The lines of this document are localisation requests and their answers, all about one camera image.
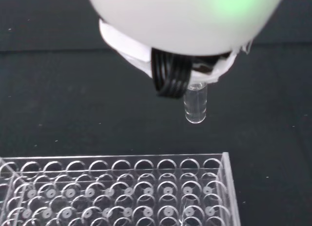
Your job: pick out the black bench cloth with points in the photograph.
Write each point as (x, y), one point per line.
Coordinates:
(61, 101)

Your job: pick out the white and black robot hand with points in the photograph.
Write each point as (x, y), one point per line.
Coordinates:
(185, 21)

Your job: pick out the clear acrylic test tube rack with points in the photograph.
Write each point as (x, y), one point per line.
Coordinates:
(117, 191)

